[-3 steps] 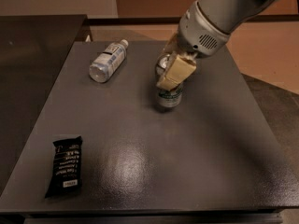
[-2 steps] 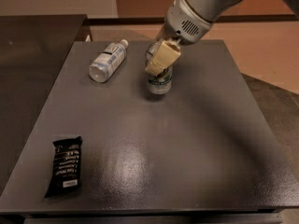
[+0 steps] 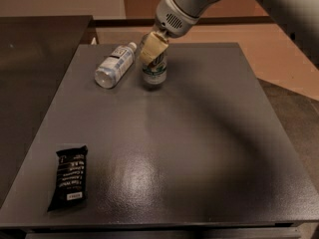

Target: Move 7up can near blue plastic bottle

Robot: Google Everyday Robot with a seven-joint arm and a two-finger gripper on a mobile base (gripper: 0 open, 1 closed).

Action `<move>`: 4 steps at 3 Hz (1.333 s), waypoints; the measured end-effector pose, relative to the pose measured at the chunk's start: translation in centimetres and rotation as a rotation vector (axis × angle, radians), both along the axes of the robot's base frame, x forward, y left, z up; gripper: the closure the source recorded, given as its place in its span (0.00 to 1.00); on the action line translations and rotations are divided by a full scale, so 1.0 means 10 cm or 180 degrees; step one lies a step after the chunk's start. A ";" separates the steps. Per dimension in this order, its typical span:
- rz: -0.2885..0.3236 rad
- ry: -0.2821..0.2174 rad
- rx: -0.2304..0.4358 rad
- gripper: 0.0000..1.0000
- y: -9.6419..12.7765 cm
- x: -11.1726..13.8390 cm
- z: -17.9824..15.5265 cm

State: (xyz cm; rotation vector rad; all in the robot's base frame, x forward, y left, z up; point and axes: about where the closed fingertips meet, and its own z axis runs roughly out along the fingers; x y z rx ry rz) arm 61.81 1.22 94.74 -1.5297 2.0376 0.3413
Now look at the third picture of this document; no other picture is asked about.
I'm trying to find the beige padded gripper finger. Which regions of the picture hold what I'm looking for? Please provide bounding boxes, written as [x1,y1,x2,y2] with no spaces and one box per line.
[140,31,168,64]

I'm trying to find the silver 7up soda can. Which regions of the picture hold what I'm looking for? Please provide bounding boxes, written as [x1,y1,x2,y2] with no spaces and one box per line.
[143,52,167,86]

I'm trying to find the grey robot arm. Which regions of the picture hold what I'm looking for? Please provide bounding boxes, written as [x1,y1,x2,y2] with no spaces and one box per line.
[140,0,319,68]

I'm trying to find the blue label plastic bottle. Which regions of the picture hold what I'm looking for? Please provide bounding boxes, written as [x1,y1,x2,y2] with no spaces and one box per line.
[95,42,137,89]

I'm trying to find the black snack bar wrapper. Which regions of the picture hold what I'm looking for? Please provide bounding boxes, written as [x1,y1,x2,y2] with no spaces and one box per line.
[47,145,88,212]

